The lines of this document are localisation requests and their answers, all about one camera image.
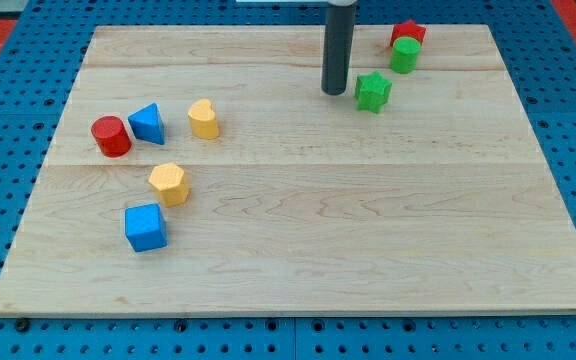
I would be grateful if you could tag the red star block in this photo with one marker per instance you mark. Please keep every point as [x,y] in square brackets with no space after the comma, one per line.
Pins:
[408,28]

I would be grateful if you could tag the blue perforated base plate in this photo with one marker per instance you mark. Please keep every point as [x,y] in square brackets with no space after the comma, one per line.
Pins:
[39,60]

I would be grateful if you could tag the yellow heart block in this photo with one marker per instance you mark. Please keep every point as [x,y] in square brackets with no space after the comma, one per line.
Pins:
[203,120]

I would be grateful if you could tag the yellow hexagon block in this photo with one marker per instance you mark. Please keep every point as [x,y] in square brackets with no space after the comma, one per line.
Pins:
[170,184]

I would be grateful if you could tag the red cylinder block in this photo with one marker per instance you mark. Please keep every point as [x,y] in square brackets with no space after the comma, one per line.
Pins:
[111,136]

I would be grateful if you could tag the green star block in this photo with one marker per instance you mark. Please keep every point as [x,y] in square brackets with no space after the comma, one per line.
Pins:
[372,92]

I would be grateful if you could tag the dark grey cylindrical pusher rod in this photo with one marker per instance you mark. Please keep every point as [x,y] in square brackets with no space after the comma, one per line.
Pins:
[338,38]

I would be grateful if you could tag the light wooden board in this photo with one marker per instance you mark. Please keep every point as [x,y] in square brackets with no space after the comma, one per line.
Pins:
[441,205]

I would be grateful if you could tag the blue cube block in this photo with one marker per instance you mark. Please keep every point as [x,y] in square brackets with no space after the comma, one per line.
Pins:
[145,227]

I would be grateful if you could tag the blue triangle block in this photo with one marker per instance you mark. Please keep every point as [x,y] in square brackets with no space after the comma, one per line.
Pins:
[147,125]

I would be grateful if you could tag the green cylinder block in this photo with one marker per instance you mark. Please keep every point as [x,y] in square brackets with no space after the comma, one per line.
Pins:
[404,55]

